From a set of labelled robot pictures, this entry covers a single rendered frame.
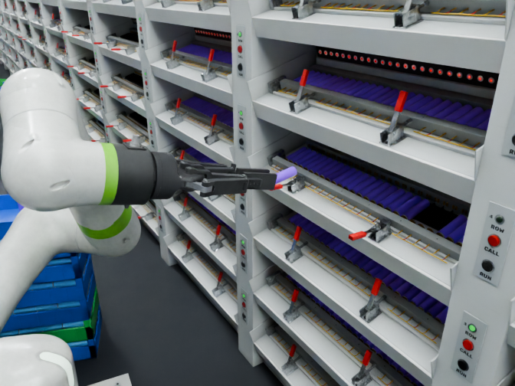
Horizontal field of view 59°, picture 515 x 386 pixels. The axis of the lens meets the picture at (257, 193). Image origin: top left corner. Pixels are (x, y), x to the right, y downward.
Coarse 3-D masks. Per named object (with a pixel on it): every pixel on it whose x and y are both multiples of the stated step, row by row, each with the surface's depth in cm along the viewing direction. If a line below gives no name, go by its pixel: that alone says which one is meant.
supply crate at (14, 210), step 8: (0, 200) 143; (8, 200) 143; (0, 208) 144; (8, 208) 144; (16, 208) 145; (0, 216) 140; (8, 216) 140; (0, 224) 126; (8, 224) 127; (0, 232) 127
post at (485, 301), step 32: (512, 32) 56; (512, 64) 57; (512, 96) 58; (512, 160) 60; (480, 192) 65; (512, 192) 61; (480, 224) 66; (512, 256) 63; (480, 288) 68; (512, 288) 64; (448, 320) 75; (448, 352) 76; (512, 352) 71; (448, 384) 78; (480, 384) 72
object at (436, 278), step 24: (288, 144) 122; (288, 192) 108; (312, 192) 105; (312, 216) 102; (336, 216) 96; (360, 240) 89; (384, 240) 86; (408, 240) 85; (384, 264) 86; (408, 264) 80; (432, 264) 78; (456, 264) 71; (432, 288) 77
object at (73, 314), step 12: (84, 300) 142; (36, 312) 140; (48, 312) 141; (60, 312) 141; (72, 312) 142; (84, 312) 143; (12, 324) 139; (24, 324) 140; (36, 324) 141; (48, 324) 142
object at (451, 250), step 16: (272, 160) 118; (320, 192) 103; (336, 192) 99; (368, 208) 92; (384, 208) 90; (400, 224) 86; (416, 224) 84; (432, 240) 80; (448, 240) 79; (448, 256) 78
